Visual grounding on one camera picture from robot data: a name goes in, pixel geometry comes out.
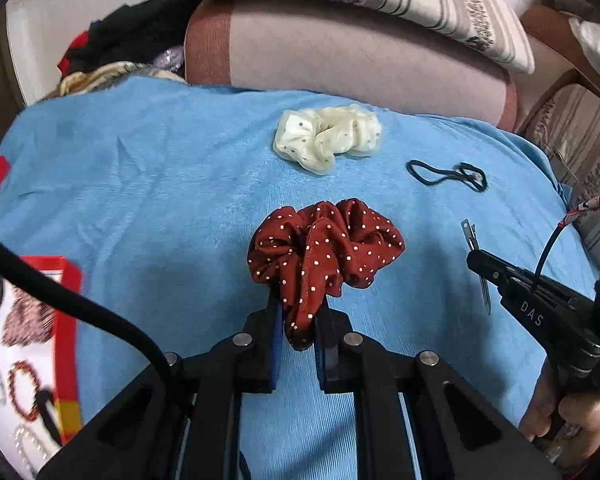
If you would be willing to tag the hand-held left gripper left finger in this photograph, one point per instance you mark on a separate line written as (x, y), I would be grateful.
(276, 345)

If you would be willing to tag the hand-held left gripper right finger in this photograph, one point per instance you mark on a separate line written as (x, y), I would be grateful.
(325, 360)

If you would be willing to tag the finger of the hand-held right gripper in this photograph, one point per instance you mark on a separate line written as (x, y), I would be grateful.
(490, 270)

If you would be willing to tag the silver hair clip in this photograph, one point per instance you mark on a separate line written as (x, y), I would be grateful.
(472, 237)

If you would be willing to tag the red polka dot scrunchie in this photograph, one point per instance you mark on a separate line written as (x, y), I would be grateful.
(325, 255)

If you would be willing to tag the red box with white inside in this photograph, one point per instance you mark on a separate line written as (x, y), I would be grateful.
(67, 340)

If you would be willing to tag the black hair clip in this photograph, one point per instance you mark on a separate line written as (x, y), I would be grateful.
(47, 412)

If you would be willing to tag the red plaid scrunchie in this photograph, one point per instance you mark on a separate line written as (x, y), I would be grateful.
(27, 320)

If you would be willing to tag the person's right hand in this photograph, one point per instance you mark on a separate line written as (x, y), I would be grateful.
(580, 412)

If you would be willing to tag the striped floral sofa seat cushion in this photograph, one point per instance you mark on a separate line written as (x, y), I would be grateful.
(575, 130)

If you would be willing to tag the blue towel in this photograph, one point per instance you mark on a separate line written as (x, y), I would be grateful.
(180, 185)

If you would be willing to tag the cream dotted scrunchie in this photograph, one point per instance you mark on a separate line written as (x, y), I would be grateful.
(305, 140)

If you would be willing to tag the brown sofa armrest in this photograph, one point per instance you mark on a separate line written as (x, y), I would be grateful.
(545, 45)

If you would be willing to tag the pink sofa backrest cushion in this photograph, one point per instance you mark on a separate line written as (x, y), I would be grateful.
(355, 55)

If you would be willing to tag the grey green cloth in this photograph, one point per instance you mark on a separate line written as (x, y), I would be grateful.
(565, 0)

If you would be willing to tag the purple plastic item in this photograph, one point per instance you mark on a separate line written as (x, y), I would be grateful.
(169, 58)

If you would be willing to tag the beige patterned scarf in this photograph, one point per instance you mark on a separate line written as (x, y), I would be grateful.
(105, 75)

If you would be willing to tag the pile of dark clothes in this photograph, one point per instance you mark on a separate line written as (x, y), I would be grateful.
(130, 30)

